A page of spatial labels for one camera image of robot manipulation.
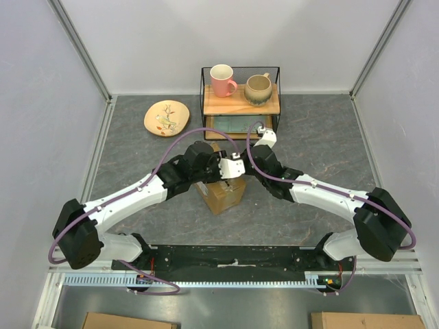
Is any brown cardboard express box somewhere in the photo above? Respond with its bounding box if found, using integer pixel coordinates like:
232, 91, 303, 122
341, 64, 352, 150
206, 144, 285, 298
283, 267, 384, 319
193, 142, 247, 216

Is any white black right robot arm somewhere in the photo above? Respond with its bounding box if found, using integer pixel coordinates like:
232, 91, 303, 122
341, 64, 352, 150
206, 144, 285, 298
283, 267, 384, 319
244, 145, 416, 262

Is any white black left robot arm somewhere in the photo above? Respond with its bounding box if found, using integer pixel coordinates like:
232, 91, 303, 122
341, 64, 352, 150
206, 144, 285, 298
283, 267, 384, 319
52, 142, 225, 269

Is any cardboard box bottom right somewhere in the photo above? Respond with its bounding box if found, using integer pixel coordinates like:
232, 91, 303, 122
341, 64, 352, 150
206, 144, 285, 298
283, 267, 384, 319
311, 312, 425, 329

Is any cardboard box bottom left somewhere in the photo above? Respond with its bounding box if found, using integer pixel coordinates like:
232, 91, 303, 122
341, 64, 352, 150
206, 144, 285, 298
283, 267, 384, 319
82, 313, 180, 329

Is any teal rectangular ceramic tray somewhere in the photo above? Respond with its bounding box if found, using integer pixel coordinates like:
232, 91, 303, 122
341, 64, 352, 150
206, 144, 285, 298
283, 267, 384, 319
209, 115, 272, 133

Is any beige plate with bird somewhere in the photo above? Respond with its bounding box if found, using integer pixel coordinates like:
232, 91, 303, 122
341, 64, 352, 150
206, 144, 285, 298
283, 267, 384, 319
143, 100, 190, 137

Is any beige stoneware mug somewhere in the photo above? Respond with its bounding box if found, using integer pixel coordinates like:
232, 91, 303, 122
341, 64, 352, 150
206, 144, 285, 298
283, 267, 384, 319
244, 73, 273, 106

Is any pink ceramic mug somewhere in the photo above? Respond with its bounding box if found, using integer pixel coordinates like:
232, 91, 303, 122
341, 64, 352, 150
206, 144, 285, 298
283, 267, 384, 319
210, 64, 237, 98

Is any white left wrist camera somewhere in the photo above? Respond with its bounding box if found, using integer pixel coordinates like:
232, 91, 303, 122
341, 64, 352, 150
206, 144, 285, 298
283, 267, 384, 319
218, 152, 246, 180

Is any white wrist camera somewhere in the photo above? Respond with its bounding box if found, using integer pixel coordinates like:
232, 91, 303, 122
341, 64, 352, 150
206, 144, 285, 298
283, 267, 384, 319
254, 126, 277, 149
218, 152, 246, 180

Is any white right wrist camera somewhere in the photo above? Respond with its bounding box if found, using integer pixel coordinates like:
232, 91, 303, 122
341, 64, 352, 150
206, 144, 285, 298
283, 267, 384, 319
254, 126, 277, 149

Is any black wire wooden shelf rack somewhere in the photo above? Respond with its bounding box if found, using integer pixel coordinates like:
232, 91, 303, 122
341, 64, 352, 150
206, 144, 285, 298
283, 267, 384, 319
200, 66, 281, 140

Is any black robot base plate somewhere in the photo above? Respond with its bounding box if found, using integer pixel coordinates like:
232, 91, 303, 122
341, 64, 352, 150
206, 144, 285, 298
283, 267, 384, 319
131, 245, 353, 282

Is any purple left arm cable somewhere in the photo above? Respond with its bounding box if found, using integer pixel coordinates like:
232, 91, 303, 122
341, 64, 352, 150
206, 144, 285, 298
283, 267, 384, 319
48, 127, 241, 295

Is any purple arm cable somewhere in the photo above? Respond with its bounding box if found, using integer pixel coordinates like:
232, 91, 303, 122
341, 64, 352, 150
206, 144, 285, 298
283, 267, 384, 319
48, 127, 241, 295
246, 122, 418, 299

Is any grey slotted cable duct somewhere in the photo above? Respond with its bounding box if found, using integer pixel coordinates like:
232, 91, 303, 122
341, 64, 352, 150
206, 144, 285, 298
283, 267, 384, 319
63, 272, 344, 287

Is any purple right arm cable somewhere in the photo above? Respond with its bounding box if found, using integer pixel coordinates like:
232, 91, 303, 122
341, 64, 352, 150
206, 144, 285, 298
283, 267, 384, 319
246, 122, 418, 299

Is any aluminium frame rail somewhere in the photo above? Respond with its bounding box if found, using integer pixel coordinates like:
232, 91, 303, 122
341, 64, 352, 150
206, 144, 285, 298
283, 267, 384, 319
47, 0, 112, 103

